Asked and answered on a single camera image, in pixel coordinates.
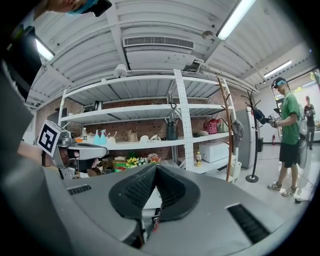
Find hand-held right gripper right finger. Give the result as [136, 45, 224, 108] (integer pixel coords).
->
[141, 164, 300, 256]

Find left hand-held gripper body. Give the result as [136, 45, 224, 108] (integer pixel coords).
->
[36, 119, 109, 180]

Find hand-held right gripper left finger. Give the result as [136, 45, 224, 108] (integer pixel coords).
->
[42, 163, 158, 249]

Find person's left forearm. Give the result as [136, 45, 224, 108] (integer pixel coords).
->
[16, 140, 45, 166]

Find person's left hand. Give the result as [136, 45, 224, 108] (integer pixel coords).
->
[59, 149, 101, 176]

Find artificial flower bunch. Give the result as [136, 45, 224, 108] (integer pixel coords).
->
[125, 152, 163, 168]

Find white shoes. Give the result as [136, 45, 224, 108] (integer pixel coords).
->
[139, 134, 162, 144]

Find beige woven bag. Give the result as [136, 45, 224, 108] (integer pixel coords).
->
[125, 129, 139, 143]

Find white microwave oven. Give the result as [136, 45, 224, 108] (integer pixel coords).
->
[199, 142, 233, 164]

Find person's grey shirt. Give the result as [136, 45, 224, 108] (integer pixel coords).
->
[0, 24, 44, 181]

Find black utensil bucket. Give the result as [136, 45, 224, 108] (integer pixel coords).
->
[166, 120, 179, 141]

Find white metal shelving rack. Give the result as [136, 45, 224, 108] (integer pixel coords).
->
[57, 69, 241, 185]

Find pink handbag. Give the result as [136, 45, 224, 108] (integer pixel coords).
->
[202, 118, 221, 135]

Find green handbag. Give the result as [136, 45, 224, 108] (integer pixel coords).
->
[216, 117, 230, 134]

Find grey refrigerator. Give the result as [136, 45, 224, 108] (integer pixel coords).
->
[235, 107, 258, 169]

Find grey cap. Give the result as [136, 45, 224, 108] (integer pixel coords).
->
[231, 119, 245, 149]

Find wooden coat rack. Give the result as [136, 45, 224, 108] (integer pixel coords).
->
[216, 76, 238, 184]

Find long ceiling tube light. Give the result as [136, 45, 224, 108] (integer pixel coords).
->
[263, 59, 293, 79]
[216, 0, 257, 42]
[34, 37, 56, 62]

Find black metal coat rack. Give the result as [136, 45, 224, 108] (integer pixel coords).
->
[240, 89, 263, 183]

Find black cap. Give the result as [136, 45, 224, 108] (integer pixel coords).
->
[253, 108, 269, 125]

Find white ceiling air conditioner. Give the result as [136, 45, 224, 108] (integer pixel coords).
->
[121, 34, 197, 72]

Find blue hair net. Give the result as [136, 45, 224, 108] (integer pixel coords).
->
[66, 0, 100, 16]

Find person's face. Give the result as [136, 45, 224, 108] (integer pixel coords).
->
[33, 0, 83, 20]

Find white dome security camera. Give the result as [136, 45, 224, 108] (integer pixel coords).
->
[113, 63, 129, 78]

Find black head-worn camera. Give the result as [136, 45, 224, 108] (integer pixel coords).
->
[90, 0, 113, 18]

